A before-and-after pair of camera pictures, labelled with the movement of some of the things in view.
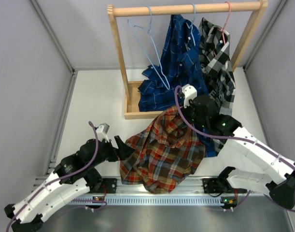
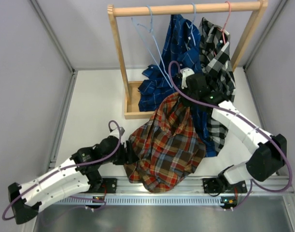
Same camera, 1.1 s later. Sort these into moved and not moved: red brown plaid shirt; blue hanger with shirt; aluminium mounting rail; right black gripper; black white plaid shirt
Moved: red brown plaid shirt; right black gripper
Not moved: blue hanger with shirt; aluminium mounting rail; black white plaid shirt
